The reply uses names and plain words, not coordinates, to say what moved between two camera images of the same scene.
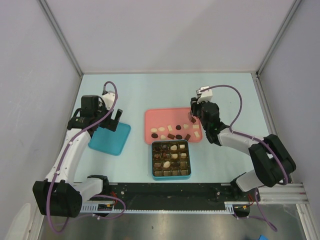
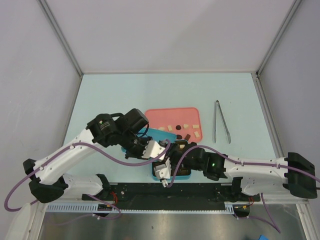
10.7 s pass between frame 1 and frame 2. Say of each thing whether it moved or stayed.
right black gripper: moved
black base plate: stayed
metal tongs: moved
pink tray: stayed
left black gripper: moved
